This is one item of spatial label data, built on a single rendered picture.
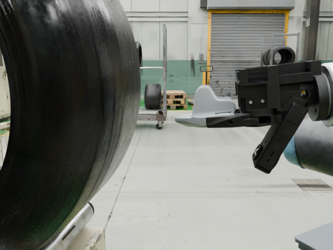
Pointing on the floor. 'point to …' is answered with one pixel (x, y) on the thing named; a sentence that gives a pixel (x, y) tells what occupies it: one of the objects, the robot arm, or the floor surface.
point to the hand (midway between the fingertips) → (184, 123)
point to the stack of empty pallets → (175, 99)
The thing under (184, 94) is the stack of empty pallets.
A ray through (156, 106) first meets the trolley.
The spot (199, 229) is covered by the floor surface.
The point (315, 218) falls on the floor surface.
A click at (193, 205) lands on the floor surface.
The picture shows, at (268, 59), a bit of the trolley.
